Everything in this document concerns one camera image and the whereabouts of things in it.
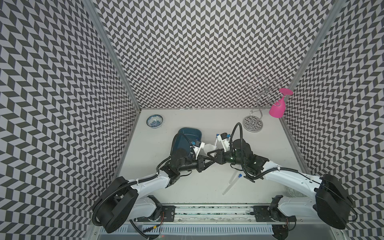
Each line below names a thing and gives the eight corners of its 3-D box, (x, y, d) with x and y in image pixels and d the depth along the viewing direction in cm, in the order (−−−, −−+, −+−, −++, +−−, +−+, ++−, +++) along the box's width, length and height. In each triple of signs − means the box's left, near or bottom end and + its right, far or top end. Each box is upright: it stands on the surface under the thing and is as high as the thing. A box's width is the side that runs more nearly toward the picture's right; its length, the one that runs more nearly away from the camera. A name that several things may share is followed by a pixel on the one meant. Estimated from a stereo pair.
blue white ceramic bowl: (146, 130, 106) (144, 127, 103) (149, 118, 114) (148, 114, 110) (161, 130, 106) (159, 127, 103) (163, 118, 114) (162, 114, 110)
